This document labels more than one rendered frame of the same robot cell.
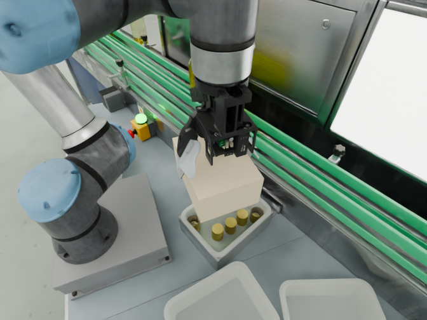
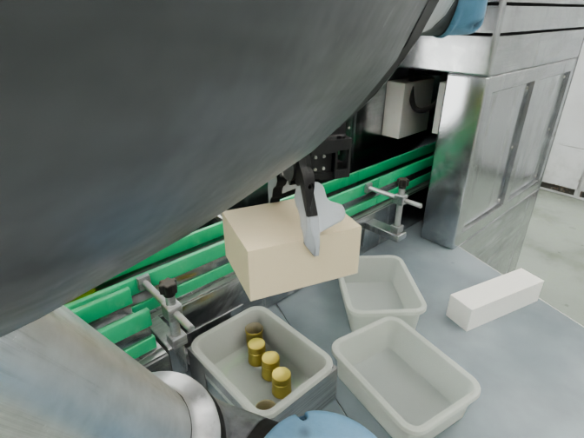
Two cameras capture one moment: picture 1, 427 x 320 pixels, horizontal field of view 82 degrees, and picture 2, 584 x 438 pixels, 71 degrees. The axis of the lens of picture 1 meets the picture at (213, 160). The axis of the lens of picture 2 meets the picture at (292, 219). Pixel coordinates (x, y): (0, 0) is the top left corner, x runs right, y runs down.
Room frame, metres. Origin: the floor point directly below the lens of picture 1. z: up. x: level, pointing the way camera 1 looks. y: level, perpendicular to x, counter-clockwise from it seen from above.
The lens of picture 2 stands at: (0.33, 0.50, 1.38)
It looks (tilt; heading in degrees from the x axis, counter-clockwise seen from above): 27 degrees down; 268
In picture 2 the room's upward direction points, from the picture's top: straight up
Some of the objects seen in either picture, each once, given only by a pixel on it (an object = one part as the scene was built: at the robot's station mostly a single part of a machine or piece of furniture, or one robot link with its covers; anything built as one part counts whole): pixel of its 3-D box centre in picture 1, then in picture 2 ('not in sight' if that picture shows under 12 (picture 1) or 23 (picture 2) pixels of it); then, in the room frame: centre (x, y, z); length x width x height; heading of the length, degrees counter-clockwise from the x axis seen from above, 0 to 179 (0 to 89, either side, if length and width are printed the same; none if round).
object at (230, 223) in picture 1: (230, 225); (270, 366); (0.35, -0.05, 0.79); 0.04 x 0.04 x 0.04
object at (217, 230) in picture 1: (217, 232); (281, 382); (0.33, -0.01, 0.79); 0.04 x 0.04 x 0.04
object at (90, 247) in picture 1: (81, 225); not in sight; (0.29, 0.33, 0.90); 0.15 x 0.15 x 0.10
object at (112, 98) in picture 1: (112, 99); not in sight; (1.01, 0.48, 0.79); 0.08 x 0.08 x 0.08; 41
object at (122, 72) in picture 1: (118, 77); not in sight; (0.94, 0.39, 0.94); 0.07 x 0.04 x 0.13; 131
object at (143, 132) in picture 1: (143, 128); not in sight; (0.80, 0.30, 0.79); 0.07 x 0.07 x 0.07; 41
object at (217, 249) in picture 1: (225, 219); (261, 369); (0.37, -0.04, 0.80); 0.22 x 0.17 x 0.09; 131
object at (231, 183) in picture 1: (214, 169); (288, 242); (0.32, 0.00, 1.09); 0.16 x 0.12 x 0.07; 22
